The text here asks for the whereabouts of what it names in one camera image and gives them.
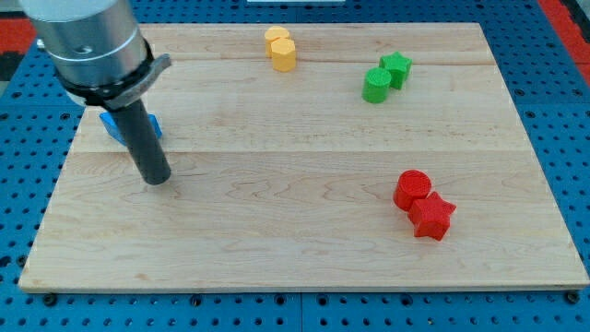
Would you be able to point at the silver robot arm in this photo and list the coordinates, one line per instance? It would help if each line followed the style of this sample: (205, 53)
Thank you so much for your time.
(97, 48)

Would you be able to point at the wooden board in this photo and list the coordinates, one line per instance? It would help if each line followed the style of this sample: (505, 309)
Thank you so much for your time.
(283, 182)

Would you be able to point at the green cylinder block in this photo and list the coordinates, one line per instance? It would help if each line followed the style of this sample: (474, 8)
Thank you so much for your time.
(376, 85)

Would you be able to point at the yellow hexagon block front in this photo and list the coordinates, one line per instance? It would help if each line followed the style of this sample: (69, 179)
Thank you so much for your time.
(283, 54)

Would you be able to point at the red cylinder block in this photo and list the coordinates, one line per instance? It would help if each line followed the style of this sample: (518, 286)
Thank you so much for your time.
(411, 185)

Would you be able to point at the red star block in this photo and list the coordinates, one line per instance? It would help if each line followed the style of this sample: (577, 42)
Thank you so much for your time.
(431, 216)

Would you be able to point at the green star block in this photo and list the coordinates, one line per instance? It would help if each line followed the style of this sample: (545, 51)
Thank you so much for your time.
(398, 66)

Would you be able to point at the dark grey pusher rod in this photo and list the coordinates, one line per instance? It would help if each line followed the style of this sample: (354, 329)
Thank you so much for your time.
(142, 143)

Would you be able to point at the blue block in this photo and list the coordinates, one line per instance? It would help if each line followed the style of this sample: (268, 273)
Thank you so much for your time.
(113, 130)

